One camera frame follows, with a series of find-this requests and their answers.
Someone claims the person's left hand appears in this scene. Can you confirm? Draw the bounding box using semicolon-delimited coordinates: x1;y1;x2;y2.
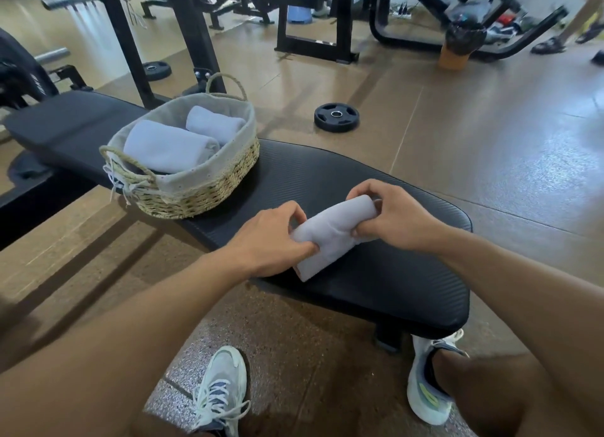
221;200;320;280

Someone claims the person's right hand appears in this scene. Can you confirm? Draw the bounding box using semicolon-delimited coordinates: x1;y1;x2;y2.
345;178;454;256

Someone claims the light grey towel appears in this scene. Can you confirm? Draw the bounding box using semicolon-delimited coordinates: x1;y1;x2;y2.
289;195;382;283

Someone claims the woven basket with white liner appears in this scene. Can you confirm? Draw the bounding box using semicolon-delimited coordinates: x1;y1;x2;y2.
99;72;261;221

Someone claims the white towel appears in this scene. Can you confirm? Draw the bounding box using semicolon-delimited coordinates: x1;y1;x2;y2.
122;119;221;175
185;105;247;146

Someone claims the person's right forearm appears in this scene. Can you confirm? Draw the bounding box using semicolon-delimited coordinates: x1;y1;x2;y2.
436;226;604;428

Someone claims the person's left forearm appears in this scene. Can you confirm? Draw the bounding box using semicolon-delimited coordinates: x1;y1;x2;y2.
0;250;254;437

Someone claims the person's left white shoe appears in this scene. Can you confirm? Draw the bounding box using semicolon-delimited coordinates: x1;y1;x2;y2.
191;346;252;437

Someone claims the person's white shoe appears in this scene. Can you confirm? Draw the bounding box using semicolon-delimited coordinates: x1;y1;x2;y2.
406;329;471;427
191;346;252;437

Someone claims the person's right white shoe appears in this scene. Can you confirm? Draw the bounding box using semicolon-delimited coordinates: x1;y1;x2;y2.
406;329;471;427

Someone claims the person's right leg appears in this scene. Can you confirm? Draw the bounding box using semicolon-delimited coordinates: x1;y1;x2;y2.
432;351;595;437

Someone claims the person's leg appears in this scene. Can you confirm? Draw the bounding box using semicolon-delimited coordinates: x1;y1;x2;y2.
432;351;595;437
127;412;213;437

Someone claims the person's left leg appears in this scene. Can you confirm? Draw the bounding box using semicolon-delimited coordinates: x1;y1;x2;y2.
127;412;213;437

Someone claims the black padded weight bench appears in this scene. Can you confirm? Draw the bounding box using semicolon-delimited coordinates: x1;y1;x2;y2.
4;90;474;353

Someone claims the black rubber weight plate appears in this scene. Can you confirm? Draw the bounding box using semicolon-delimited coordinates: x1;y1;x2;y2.
143;60;173;81
313;102;361;133

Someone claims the orange bin with black bag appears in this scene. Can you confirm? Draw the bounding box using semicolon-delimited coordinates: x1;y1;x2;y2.
437;22;488;72

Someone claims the black steel squat rack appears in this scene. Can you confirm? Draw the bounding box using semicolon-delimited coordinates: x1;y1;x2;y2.
41;0;227;110

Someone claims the blue plastic container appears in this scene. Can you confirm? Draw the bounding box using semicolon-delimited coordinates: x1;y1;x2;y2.
286;5;313;25

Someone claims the black steel base beam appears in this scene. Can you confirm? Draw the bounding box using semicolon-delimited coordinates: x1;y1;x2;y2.
0;172;100;251

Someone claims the large black weight plate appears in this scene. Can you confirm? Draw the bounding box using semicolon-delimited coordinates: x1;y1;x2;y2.
7;151;53;183

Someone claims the black bumper plate white print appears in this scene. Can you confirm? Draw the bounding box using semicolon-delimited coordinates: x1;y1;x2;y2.
0;27;60;110

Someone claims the black bench press frame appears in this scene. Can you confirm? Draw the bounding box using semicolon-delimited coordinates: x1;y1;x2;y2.
188;0;361;64

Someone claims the black barbell stand frame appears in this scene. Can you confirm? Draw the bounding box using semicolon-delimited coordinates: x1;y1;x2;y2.
49;64;94;93

